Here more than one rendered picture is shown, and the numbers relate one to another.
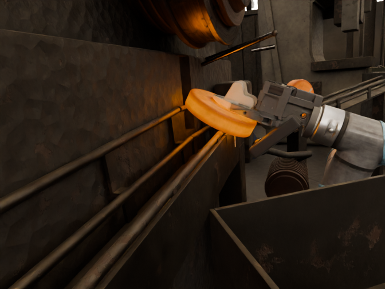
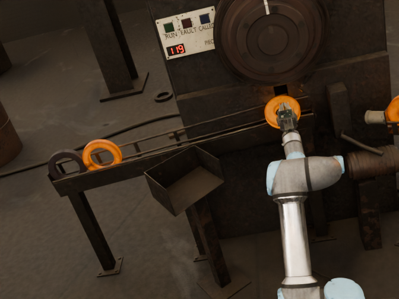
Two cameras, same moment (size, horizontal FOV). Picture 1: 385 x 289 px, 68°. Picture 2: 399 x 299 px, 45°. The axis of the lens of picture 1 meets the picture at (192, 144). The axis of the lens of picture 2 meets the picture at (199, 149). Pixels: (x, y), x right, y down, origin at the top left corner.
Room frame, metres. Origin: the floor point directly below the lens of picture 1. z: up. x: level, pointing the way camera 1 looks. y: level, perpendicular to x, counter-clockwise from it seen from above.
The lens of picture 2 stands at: (-0.11, -1.87, 1.76)
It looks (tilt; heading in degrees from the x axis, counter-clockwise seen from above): 29 degrees down; 80
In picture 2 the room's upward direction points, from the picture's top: 17 degrees counter-clockwise
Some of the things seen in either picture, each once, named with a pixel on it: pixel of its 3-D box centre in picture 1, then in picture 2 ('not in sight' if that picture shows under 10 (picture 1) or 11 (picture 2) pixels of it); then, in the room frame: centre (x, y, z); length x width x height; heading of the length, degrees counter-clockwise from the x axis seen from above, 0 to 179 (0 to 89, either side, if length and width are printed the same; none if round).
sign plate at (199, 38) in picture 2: not in sight; (189, 33); (0.35, 0.16, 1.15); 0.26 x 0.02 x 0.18; 159
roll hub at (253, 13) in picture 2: not in sight; (272, 38); (0.60, -0.15, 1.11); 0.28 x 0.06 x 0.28; 159
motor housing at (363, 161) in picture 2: (287, 234); (376, 198); (0.89, -0.30, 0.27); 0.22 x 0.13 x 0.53; 159
